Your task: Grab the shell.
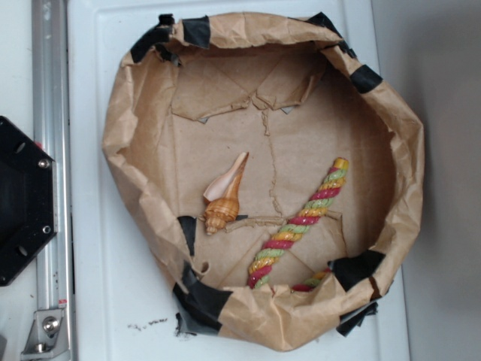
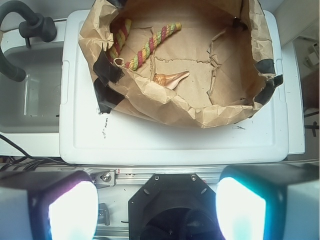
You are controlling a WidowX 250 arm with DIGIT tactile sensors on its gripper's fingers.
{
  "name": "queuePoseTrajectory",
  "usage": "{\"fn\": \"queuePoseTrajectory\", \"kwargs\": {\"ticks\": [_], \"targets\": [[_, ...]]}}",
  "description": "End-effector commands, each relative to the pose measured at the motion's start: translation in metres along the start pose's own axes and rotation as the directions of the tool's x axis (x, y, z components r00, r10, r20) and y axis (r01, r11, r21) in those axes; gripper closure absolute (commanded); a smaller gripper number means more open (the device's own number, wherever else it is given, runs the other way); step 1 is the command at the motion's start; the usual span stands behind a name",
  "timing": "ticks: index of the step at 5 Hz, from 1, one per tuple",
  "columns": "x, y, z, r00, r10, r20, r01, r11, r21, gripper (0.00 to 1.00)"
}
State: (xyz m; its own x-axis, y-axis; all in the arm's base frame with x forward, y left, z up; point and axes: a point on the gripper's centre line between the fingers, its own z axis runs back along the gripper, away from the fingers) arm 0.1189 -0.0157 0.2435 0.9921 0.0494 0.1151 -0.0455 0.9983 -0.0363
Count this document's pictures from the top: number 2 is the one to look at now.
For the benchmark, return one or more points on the white electrical plug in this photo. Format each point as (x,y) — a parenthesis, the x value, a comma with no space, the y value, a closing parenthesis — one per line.
(313,58)

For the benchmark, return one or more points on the black octagonal mount plate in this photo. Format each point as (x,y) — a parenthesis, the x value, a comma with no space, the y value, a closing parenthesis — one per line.
(173,207)

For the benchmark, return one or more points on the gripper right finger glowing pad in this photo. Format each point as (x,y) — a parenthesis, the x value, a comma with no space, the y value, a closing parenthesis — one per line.
(273,201)

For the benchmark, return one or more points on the brown paper bag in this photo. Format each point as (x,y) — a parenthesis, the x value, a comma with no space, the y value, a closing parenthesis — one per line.
(225,45)

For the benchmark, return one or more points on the orange spiral seashell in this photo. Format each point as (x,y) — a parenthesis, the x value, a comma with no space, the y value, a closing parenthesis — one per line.
(170,81)

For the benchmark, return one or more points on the aluminium rail frame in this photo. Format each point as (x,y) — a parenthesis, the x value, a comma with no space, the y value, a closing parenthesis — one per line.
(128,175)

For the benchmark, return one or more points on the multicolour twisted rope toy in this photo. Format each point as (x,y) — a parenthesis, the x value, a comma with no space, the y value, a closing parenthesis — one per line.
(121,35)

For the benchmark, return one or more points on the white sink basin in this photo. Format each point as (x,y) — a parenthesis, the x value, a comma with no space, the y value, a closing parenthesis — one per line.
(29,110)

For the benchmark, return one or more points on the white plastic lid tray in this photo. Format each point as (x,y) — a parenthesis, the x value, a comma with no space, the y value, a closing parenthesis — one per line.
(87,136)

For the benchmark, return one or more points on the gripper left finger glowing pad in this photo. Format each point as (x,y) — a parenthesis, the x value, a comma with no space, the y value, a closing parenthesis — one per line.
(48,205)

